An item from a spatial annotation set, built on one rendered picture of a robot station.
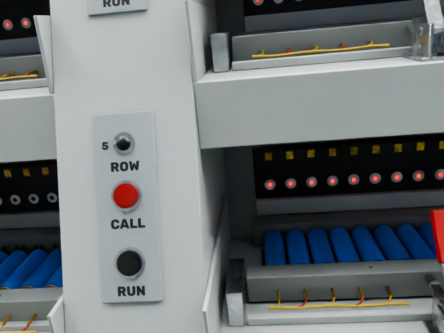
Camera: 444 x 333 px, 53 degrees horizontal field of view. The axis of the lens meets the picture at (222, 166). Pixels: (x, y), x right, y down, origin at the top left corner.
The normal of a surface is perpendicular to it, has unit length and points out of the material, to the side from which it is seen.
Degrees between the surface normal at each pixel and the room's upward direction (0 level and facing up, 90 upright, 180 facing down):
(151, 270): 90
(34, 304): 110
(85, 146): 90
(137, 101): 90
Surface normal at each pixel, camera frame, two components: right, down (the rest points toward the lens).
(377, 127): -0.07, 0.31
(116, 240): -0.10, -0.04
